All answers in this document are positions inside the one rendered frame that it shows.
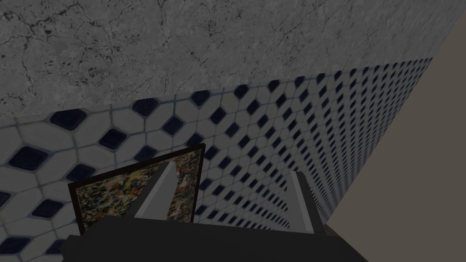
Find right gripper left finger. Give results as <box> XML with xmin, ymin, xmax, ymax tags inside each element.
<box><xmin>126</xmin><ymin>161</ymin><xmax>178</xmax><ymax>221</ymax></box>

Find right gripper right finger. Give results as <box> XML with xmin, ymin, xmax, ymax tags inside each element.
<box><xmin>285</xmin><ymin>171</ymin><xmax>326</xmax><ymax>235</ymax></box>

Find black framed speckled wall picture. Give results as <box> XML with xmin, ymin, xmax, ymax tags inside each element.
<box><xmin>67</xmin><ymin>143</ymin><xmax>206</xmax><ymax>235</ymax></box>

